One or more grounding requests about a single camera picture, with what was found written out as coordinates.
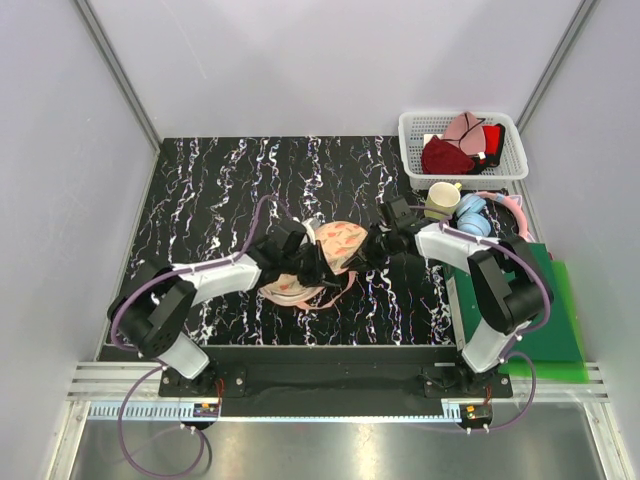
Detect purple cable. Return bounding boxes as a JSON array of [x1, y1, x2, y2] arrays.
[[109, 194, 296, 475], [407, 203, 556, 434]]

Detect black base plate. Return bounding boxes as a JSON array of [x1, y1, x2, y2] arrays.
[[159, 346, 513, 419]]

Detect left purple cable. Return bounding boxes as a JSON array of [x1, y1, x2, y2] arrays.
[[109, 194, 296, 475]]

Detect green ring binder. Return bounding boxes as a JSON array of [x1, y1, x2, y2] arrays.
[[444, 243, 584, 369]]

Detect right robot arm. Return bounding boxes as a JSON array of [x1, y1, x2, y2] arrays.
[[343, 197, 554, 397]]

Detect black marble-pattern mat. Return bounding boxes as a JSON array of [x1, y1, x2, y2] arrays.
[[124, 136, 479, 346]]

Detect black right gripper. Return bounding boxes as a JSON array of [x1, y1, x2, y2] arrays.
[[343, 224, 399, 273]]

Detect bright red bra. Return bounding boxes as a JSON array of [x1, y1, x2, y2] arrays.
[[475, 123, 506, 171]]

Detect pink bra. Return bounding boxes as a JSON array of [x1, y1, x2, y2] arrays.
[[441, 112, 486, 156]]

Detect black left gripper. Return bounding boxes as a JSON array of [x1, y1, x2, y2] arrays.
[[281, 240, 340, 288]]

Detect blue pink cat-ear headphones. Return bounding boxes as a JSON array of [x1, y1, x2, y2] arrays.
[[455, 191, 536, 243]]

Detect dark red lace bra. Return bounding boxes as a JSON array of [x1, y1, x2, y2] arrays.
[[421, 136, 475, 175]]

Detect pink floral mesh laundry bag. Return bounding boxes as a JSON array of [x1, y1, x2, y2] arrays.
[[258, 220, 367, 311]]

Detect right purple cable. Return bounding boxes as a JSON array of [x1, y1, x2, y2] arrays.
[[407, 203, 556, 434]]

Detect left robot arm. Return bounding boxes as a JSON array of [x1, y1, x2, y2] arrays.
[[109, 221, 361, 396]]

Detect yellow mug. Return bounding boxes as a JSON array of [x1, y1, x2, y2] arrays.
[[424, 182, 461, 221]]

